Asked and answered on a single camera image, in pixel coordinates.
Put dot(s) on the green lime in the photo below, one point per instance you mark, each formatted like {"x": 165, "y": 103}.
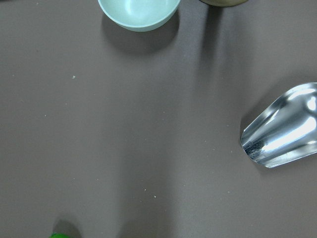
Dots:
{"x": 59, "y": 235}

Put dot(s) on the wooden mug tree stand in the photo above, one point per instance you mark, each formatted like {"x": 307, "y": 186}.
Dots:
{"x": 223, "y": 3}

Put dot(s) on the steel ice scoop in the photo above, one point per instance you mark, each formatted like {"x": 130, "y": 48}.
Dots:
{"x": 286, "y": 130}

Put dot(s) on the mint green bowl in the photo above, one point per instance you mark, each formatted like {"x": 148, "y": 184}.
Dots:
{"x": 139, "y": 15}

